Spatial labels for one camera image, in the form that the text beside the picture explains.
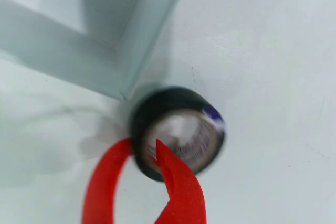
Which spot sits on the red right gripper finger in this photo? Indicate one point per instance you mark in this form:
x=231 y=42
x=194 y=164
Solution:
x=183 y=190

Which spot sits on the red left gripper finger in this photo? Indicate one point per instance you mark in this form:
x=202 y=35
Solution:
x=102 y=182

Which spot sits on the black electrical tape roll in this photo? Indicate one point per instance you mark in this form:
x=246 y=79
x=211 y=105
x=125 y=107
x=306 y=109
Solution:
x=168 y=98

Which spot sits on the white cardboard bin box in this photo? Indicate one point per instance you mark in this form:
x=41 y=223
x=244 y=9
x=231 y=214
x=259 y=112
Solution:
x=78 y=51

